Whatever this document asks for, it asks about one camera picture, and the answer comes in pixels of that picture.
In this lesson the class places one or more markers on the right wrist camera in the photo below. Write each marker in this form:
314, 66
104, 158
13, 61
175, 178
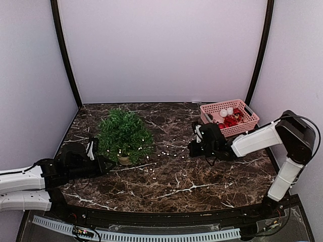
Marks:
196, 129

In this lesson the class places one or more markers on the white perforated cable tray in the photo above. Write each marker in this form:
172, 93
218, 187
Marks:
82, 233

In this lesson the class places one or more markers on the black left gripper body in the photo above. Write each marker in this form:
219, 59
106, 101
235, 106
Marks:
81, 172

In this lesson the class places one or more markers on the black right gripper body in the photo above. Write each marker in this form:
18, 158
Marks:
209, 149

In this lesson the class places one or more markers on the pink plastic basket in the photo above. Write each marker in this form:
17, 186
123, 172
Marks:
209, 113

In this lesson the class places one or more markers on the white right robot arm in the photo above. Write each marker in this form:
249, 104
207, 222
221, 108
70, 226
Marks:
291, 141

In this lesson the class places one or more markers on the small green christmas tree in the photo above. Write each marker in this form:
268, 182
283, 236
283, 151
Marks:
124, 138

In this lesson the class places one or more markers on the red ornaments in basket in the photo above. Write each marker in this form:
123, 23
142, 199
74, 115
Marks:
233, 120

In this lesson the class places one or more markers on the white ball ornament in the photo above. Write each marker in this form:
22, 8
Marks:
226, 112

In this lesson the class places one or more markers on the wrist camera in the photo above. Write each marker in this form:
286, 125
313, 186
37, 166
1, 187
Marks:
196, 129
92, 148

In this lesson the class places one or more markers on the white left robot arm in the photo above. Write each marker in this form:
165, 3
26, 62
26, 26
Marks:
37, 187

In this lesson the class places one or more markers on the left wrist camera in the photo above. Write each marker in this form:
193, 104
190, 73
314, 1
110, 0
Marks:
92, 148

